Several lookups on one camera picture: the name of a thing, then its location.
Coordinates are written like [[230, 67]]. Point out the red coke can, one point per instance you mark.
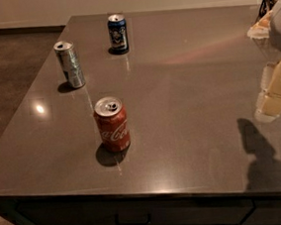
[[112, 123]]

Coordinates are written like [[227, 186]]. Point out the silver redbull can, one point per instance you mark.
[[69, 63]]

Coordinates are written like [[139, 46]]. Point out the blue soda can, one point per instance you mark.
[[118, 34]]

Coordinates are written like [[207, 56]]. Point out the dark right drawer front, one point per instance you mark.
[[265, 212]]

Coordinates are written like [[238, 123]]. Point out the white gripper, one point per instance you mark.
[[268, 106]]

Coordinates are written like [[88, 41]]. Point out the dark drawer with handle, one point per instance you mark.
[[139, 212]]

